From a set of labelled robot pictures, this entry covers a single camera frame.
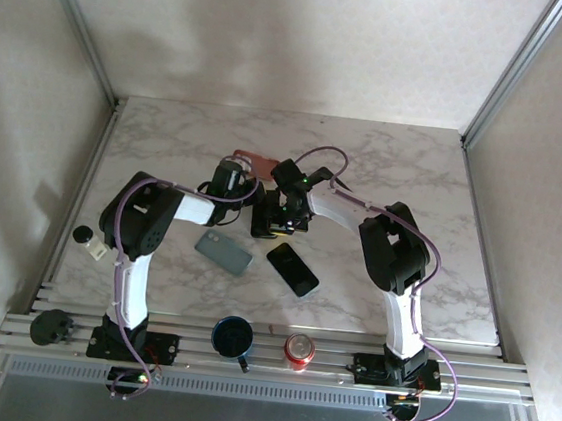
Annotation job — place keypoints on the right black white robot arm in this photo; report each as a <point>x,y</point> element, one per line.
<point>393,247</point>

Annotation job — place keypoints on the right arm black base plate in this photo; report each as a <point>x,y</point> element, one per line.
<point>369,375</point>

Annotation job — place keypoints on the black round plug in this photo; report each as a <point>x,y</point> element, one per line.
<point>47,329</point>

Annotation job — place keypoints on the aluminium frame post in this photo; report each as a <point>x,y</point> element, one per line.
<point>514,69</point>
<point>79,28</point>

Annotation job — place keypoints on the black phone with pale-blue edge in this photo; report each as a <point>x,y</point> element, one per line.
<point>292,269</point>

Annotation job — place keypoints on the red drink can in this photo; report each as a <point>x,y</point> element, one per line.
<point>300,350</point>

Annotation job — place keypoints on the aluminium rail bed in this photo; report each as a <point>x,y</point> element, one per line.
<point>336,357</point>

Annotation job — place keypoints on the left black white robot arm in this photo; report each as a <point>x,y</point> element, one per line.
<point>139,216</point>

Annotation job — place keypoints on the dark blue mug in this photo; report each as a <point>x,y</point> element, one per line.
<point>232,338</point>

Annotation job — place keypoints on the pink phone case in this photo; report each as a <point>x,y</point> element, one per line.
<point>265,166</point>

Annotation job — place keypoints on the aluminium side rail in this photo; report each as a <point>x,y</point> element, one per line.
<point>98,151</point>

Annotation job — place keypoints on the grey-blue phone case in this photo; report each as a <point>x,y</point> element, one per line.
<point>223,254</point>

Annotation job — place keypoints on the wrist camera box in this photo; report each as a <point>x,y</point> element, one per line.
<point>225,179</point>
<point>287,173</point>

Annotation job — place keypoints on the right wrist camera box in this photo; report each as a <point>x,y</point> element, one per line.
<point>287,173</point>

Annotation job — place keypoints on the small black controller board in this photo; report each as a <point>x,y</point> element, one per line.
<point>130,378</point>
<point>404,404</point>

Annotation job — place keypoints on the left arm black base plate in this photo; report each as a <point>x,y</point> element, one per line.
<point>166,349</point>

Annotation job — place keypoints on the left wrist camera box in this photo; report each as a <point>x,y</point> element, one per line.
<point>225,179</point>

